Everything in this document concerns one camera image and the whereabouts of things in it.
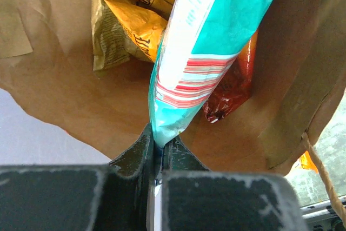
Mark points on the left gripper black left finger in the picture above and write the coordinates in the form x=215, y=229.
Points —
x=112, y=196

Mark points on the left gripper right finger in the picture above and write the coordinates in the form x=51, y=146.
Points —
x=195, y=198

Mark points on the red Doritos chip bag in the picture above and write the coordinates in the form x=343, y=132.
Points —
x=235, y=87

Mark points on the teal Fox's candy bag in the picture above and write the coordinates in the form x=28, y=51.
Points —
x=200, y=43

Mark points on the orange kettle chip bag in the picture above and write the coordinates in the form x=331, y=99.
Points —
x=144, y=22

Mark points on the aluminium rail frame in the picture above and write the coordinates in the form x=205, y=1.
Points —
x=321, y=217

